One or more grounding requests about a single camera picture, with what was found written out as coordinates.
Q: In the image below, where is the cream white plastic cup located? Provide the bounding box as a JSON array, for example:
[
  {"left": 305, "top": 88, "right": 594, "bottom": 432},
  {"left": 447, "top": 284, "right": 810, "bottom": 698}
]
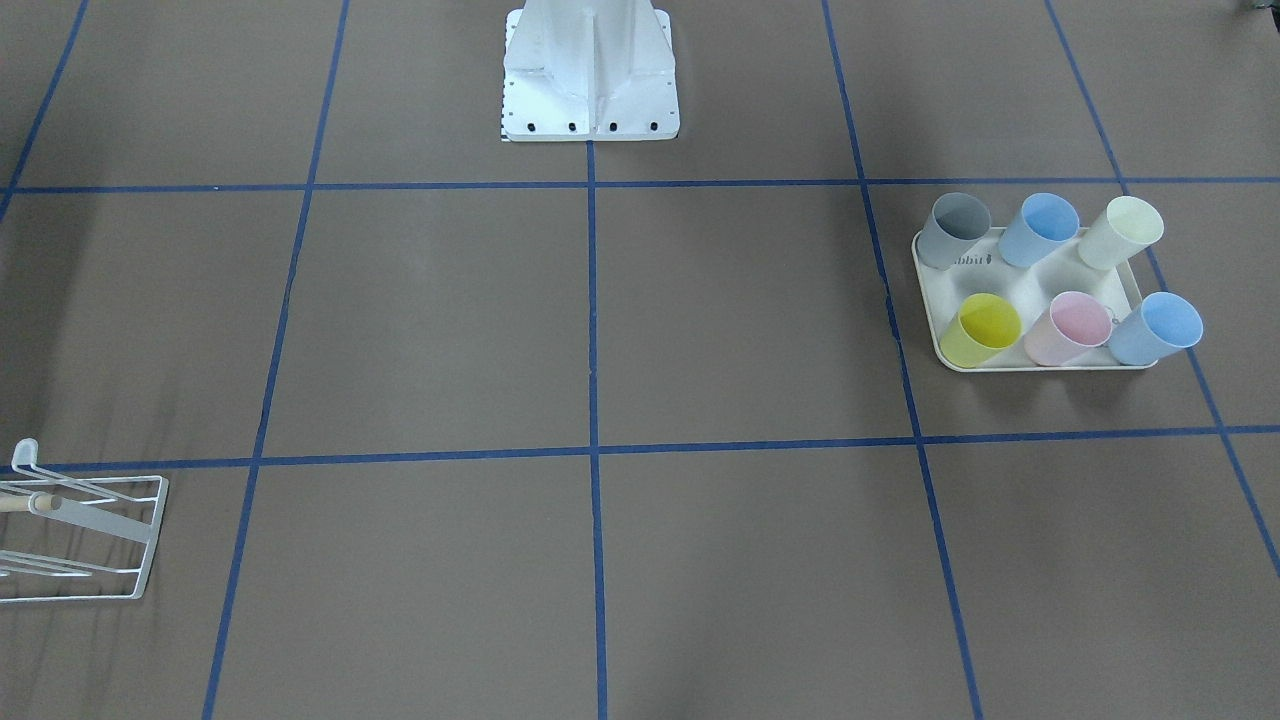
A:
[{"left": 1076, "top": 195, "right": 1165, "bottom": 272}]

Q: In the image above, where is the light blue cup front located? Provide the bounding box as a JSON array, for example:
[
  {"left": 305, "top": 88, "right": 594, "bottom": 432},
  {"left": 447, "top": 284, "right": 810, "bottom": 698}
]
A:
[{"left": 1106, "top": 291, "right": 1204, "bottom": 366}]

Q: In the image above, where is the light blue cup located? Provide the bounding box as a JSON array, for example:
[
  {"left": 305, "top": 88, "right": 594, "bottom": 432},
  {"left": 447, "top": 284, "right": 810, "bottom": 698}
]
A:
[
  {"left": 1106, "top": 291, "right": 1204, "bottom": 366},
  {"left": 997, "top": 192, "right": 1080, "bottom": 268}
]

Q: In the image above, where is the grey plastic cup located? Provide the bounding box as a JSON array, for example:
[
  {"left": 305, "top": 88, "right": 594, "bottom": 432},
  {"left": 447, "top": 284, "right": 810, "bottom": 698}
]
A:
[{"left": 916, "top": 192, "right": 992, "bottom": 270}]

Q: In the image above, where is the yellow plastic cup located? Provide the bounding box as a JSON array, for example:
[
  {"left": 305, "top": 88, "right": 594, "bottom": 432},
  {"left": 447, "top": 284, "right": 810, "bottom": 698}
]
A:
[{"left": 940, "top": 293, "right": 1023, "bottom": 369}]

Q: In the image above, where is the light blue cup rear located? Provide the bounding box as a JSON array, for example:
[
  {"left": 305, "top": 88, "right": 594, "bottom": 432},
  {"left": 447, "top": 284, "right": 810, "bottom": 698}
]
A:
[{"left": 997, "top": 192, "right": 1080, "bottom": 268}]

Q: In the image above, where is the pink plastic cup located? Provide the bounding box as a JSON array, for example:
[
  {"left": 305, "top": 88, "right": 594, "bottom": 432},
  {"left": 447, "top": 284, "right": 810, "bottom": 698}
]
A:
[{"left": 1023, "top": 291, "right": 1114, "bottom": 366}]

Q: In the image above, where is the cream plastic tray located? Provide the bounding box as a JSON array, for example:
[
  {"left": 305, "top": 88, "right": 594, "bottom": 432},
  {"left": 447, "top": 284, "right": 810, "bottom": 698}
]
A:
[{"left": 910, "top": 227, "right": 1143, "bottom": 374}]

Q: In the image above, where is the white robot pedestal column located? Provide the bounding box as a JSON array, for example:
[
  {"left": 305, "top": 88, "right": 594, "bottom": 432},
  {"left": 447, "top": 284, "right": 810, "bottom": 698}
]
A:
[{"left": 500, "top": 1, "right": 681, "bottom": 143}]

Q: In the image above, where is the white wire cup rack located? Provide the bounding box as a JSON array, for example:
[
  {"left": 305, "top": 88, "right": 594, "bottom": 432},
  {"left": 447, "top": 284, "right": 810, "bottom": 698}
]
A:
[{"left": 1, "top": 438, "right": 170, "bottom": 605}]

